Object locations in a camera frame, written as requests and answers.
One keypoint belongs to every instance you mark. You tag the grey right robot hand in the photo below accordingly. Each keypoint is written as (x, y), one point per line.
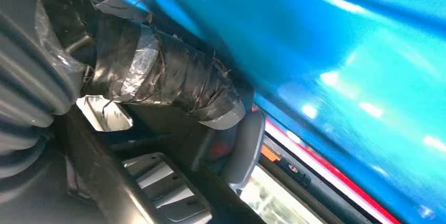
(167, 72)

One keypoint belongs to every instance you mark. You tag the blue metal shelf rack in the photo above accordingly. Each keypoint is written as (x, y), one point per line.
(313, 41)

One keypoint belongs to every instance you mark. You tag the white panel with red stripe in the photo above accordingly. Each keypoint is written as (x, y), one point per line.
(334, 177)

